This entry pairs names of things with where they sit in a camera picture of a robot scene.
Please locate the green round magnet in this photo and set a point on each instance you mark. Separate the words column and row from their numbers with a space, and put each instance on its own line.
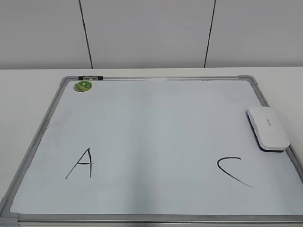
column 83, row 86

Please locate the white magnetic whiteboard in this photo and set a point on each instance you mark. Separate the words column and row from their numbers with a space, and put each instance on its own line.
column 154, row 152

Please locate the white whiteboard eraser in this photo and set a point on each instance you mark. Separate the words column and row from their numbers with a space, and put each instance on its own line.
column 269, row 131

